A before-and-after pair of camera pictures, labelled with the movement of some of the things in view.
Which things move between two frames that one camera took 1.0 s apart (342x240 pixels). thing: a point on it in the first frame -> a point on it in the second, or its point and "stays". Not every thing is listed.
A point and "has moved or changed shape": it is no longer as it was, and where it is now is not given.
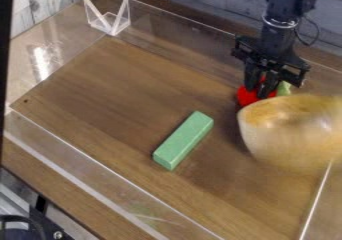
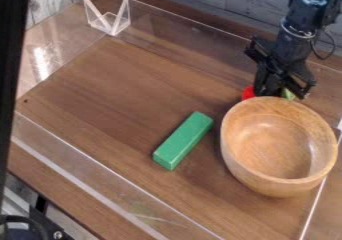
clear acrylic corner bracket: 110,22 stays
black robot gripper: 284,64 -> 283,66
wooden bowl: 293,131 has moved or changed shape
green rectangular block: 169,154 stays
